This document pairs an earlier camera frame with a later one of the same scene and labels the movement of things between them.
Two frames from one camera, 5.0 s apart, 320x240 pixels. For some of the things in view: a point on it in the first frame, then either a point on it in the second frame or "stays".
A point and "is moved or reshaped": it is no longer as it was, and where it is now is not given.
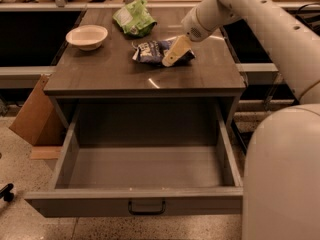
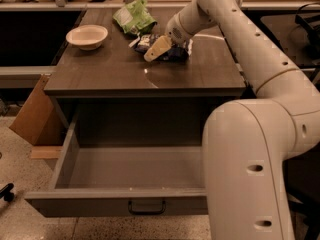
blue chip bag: [151, 52] is moved or reshaped
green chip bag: [135, 19] stays
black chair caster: [6, 194] stays
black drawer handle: [160, 212] stays
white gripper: [191, 26] to [174, 29]
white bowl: [87, 37] stays
